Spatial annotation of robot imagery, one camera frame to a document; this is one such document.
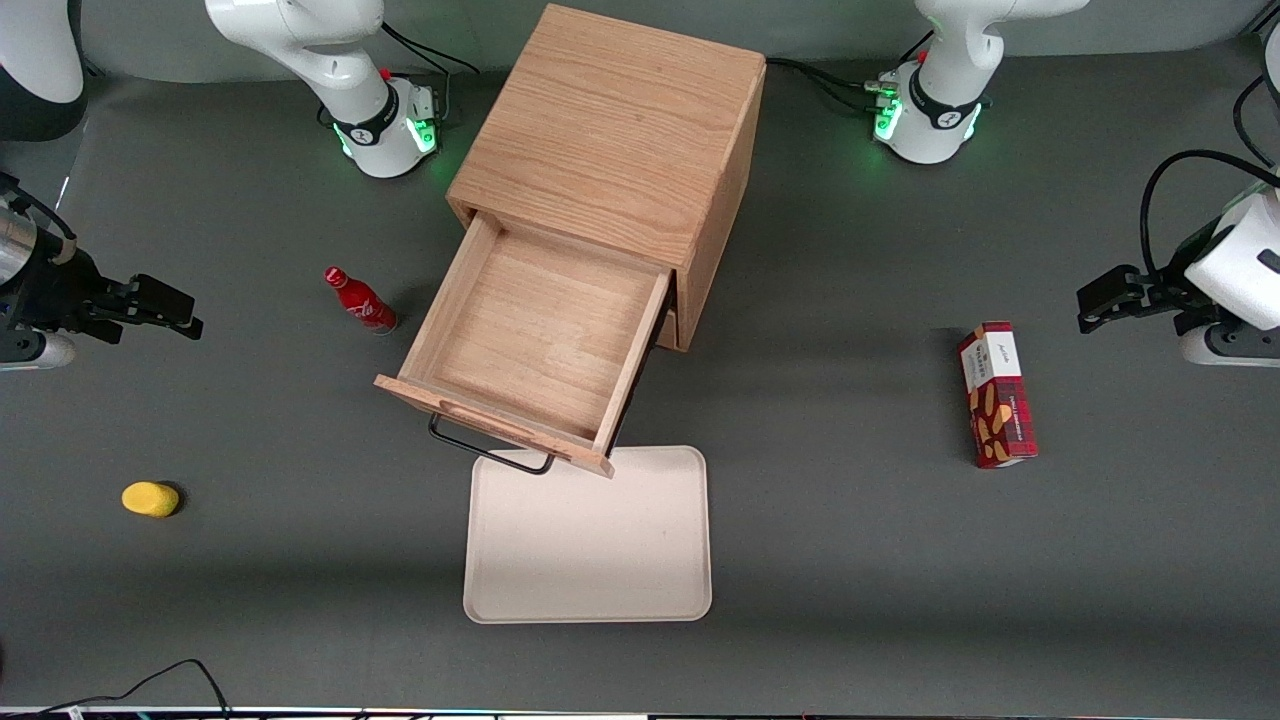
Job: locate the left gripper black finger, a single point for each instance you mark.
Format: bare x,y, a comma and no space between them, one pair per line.
1100,320
1110,283

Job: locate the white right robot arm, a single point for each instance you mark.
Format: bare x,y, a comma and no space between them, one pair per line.
300,40

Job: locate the yellow sponge cylinder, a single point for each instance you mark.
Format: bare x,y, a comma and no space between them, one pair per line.
150,499

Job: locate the wooden drawer cabinet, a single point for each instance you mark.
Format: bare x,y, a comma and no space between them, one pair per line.
610,130

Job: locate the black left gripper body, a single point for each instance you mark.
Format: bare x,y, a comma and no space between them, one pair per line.
1163,294

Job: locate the red cookie box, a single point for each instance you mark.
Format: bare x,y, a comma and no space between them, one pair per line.
998,400

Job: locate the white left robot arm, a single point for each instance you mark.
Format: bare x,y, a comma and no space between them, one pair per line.
940,120

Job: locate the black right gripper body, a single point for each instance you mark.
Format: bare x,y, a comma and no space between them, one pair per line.
62,288

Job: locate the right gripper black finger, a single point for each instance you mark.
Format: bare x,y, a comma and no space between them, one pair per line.
165,324
165,292

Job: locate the red cola bottle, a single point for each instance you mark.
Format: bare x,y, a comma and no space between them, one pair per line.
360,302

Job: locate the beige plastic tray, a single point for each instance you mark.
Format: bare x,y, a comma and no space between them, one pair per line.
590,540

